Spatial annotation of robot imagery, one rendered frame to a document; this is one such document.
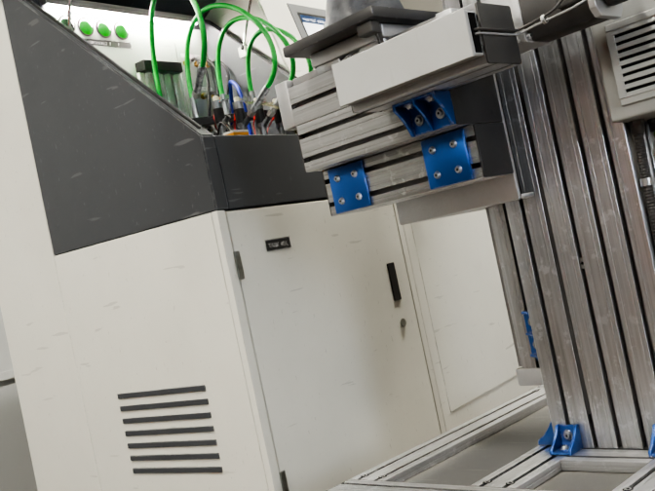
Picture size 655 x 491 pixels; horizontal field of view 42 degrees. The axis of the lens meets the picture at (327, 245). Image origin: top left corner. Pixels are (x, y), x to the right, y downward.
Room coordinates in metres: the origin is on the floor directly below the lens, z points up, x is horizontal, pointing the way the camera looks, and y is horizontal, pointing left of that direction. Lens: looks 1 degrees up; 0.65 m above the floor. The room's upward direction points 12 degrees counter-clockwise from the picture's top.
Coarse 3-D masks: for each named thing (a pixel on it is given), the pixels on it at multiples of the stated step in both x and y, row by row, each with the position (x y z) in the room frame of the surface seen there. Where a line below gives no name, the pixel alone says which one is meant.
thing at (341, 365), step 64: (256, 256) 1.83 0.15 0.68; (320, 256) 2.00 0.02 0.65; (384, 256) 2.21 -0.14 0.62; (256, 320) 1.79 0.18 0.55; (320, 320) 1.96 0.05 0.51; (384, 320) 2.17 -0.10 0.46; (320, 384) 1.92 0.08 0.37; (384, 384) 2.12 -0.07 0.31; (320, 448) 1.89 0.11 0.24; (384, 448) 2.08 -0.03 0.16
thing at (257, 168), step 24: (216, 144) 1.79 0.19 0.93; (240, 144) 1.84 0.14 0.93; (264, 144) 1.91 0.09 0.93; (288, 144) 1.97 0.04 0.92; (240, 168) 1.83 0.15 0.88; (264, 168) 1.90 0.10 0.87; (288, 168) 1.96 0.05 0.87; (240, 192) 1.82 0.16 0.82; (264, 192) 1.88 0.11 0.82; (288, 192) 1.95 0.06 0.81; (312, 192) 2.02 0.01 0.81
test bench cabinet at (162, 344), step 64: (64, 256) 2.08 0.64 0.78; (128, 256) 1.94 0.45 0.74; (192, 256) 1.81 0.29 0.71; (128, 320) 1.96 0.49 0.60; (192, 320) 1.84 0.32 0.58; (128, 384) 1.99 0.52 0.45; (192, 384) 1.86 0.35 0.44; (256, 384) 1.76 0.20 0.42; (128, 448) 2.02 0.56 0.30; (192, 448) 1.89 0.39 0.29; (256, 448) 1.77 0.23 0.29
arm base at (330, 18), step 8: (328, 0) 1.51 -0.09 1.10; (336, 0) 1.49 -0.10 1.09; (344, 0) 1.48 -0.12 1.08; (352, 0) 1.47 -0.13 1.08; (360, 0) 1.47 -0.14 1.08; (368, 0) 1.47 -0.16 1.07; (376, 0) 1.47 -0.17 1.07; (384, 0) 1.47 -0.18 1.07; (392, 0) 1.48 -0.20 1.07; (328, 8) 1.50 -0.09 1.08; (336, 8) 1.48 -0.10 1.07; (344, 8) 1.47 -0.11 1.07; (352, 8) 1.47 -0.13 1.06; (360, 8) 1.46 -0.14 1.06; (328, 16) 1.50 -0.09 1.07; (336, 16) 1.48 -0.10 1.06; (344, 16) 1.47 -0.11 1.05; (328, 24) 1.50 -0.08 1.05
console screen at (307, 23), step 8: (296, 8) 2.65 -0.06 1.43; (304, 8) 2.68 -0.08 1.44; (312, 8) 2.72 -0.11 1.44; (296, 16) 2.63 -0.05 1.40; (304, 16) 2.66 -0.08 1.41; (312, 16) 2.70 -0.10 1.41; (320, 16) 2.73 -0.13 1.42; (296, 24) 2.61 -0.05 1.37; (304, 24) 2.64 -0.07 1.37; (312, 24) 2.67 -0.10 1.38; (320, 24) 2.71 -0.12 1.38; (304, 32) 2.62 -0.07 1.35; (312, 32) 2.66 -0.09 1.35
